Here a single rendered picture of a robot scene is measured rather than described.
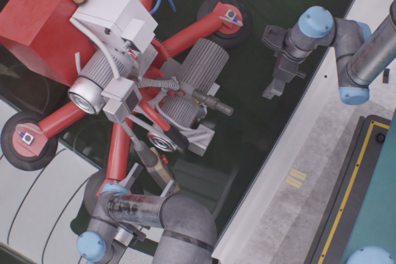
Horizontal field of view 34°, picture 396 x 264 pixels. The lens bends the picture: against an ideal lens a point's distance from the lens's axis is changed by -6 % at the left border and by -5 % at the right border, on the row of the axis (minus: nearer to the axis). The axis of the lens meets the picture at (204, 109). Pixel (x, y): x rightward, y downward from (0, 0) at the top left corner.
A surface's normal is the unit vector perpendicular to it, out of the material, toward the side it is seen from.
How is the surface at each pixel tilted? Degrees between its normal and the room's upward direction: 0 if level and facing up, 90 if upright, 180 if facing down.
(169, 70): 26
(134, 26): 15
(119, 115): 80
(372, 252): 7
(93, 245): 1
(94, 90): 38
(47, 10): 20
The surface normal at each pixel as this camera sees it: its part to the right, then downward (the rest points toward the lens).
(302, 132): -0.63, -0.56
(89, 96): 0.45, -0.15
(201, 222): 0.47, -0.54
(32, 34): -0.44, -0.50
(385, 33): -0.88, 0.33
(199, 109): -0.44, 0.80
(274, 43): 0.26, -0.37
